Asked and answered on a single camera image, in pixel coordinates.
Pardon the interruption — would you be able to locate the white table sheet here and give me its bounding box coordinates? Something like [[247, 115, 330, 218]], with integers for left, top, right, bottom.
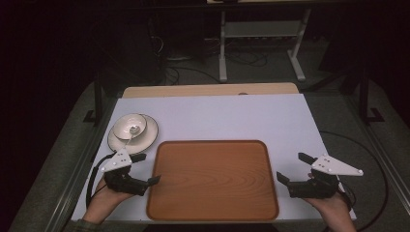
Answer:
[[71, 93, 358, 222]]

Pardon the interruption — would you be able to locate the black metal stand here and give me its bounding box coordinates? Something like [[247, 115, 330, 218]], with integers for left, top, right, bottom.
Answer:
[[82, 72, 104, 126], [358, 68, 385, 124]]

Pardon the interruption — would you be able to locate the black floor cable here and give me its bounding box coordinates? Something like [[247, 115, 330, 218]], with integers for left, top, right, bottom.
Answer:
[[164, 66, 220, 85]]

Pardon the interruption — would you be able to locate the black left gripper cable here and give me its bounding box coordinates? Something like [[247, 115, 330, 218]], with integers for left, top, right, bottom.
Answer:
[[85, 153, 114, 208]]

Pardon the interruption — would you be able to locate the person's left hand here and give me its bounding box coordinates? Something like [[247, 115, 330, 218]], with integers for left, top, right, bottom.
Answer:
[[82, 177, 135, 224]]

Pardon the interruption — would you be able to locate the white round plate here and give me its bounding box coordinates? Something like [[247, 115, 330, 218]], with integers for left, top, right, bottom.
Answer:
[[106, 114, 160, 156]]

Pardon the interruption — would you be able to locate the person's right hand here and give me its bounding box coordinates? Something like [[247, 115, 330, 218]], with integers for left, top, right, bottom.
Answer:
[[303, 192, 358, 232]]

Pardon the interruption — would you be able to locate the brown wooden tray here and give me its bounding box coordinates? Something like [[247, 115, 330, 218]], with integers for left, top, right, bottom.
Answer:
[[146, 139, 280, 222]]

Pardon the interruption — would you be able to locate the metal spoon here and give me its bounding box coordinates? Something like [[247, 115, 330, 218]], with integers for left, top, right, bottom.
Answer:
[[123, 125, 142, 150]]

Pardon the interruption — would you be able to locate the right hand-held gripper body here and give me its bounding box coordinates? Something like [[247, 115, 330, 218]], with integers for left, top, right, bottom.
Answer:
[[287, 154, 365, 198]]

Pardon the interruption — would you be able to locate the white bowl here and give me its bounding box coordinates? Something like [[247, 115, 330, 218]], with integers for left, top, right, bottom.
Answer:
[[112, 113, 148, 141]]

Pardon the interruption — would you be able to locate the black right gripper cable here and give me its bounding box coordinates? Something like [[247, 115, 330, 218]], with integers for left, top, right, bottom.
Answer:
[[318, 130, 390, 232]]

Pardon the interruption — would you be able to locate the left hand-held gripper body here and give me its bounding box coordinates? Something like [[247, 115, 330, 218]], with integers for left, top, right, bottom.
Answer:
[[101, 148, 150, 197]]

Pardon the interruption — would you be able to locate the white metal desk frame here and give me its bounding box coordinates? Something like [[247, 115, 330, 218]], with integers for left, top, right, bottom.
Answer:
[[218, 9, 312, 83]]

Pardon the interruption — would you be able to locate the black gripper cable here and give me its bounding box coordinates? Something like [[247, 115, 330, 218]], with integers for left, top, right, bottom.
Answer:
[[85, 153, 114, 208], [318, 130, 390, 232]]

